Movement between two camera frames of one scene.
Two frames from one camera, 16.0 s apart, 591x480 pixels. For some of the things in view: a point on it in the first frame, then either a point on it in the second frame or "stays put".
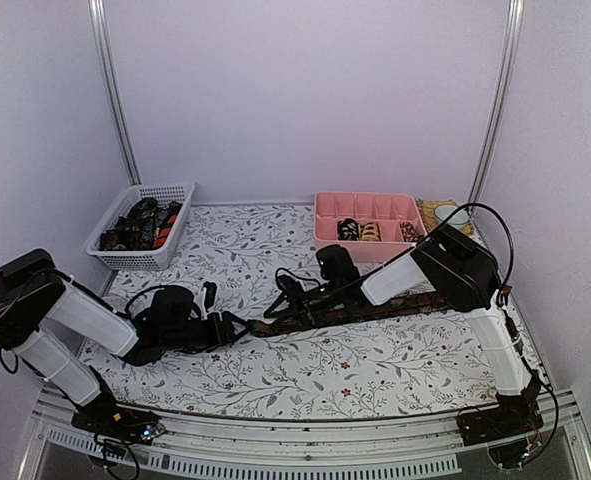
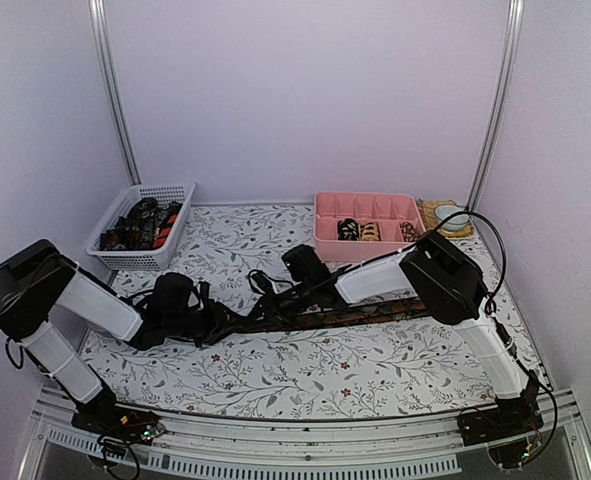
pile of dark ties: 145,226 stays put
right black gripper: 303,312 → 274,315
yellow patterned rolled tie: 370,231 stays put
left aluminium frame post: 101,35 stays put
